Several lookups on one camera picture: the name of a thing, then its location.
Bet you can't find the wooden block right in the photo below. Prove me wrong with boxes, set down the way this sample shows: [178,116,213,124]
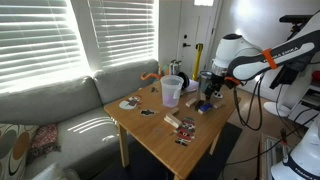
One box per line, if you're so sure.
[213,100,225,109]

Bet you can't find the orange toy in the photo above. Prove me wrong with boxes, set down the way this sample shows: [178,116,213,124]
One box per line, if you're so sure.
[140,66,163,80]

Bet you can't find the silver metal cup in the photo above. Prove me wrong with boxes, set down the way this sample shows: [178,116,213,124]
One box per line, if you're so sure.
[199,70,212,92]

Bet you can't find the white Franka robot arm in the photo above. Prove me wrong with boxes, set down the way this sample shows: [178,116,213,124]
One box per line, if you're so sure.
[204,12,320,98]

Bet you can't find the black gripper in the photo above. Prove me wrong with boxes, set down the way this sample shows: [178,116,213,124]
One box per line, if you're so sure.
[205,74,224,100]

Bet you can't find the santa nutcracker sticker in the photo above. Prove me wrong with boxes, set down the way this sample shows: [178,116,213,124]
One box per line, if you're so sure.
[175,117,195,146]

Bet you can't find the white door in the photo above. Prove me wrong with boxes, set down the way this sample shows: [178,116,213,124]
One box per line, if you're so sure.
[177,0,221,77]

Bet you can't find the red floral cloth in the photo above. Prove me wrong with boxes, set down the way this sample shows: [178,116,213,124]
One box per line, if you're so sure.
[27,124,61,164]

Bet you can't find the blue block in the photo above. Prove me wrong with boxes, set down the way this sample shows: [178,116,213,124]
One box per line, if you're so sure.
[198,103,213,114]

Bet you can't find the purple ball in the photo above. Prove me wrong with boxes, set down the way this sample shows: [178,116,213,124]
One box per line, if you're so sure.
[163,90,180,104]

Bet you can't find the yellow stanchion post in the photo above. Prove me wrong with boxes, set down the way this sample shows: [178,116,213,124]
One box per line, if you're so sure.
[192,43,203,80]

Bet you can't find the grey sofa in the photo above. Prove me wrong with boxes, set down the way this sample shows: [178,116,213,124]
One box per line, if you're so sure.
[0,60,158,179]

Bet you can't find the wooden table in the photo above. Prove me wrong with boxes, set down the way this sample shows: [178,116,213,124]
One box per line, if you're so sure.
[104,82,234,180]

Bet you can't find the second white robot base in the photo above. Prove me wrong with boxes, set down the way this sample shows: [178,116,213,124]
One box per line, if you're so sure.
[271,115,320,180]

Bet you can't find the patterned circle cushion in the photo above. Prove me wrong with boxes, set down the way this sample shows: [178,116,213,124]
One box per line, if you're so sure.
[0,124,38,180]

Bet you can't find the small dark sticker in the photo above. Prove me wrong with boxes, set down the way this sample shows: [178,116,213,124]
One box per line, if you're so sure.
[140,109,156,116]

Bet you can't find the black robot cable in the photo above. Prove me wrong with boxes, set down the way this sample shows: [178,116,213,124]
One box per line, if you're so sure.
[232,73,265,132]

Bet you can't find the right window blind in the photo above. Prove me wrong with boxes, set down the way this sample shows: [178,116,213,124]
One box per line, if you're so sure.
[88,0,157,67]

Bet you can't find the left window blind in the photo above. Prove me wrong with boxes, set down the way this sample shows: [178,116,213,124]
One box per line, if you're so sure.
[0,0,89,92]

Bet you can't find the window blind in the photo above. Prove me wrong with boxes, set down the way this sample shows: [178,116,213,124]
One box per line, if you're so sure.
[0,0,89,92]
[88,0,157,67]

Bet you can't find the paper booklet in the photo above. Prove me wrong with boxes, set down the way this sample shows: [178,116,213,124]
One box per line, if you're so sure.
[181,80,199,94]

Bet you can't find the black white sunglasses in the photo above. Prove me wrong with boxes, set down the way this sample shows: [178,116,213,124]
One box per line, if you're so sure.
[213,91,223,99]

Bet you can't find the light wooden block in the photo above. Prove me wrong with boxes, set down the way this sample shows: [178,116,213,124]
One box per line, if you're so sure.
[186,98,197,107]

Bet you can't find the snowman sticker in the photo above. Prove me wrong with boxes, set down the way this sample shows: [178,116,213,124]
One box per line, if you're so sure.
[119,95,141,110]

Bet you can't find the dark rug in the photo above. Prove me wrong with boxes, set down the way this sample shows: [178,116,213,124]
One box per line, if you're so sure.
[91,123,242,180]

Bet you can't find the translucent plastic cup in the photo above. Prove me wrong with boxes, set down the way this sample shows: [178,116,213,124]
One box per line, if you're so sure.
[160,75,183,107]

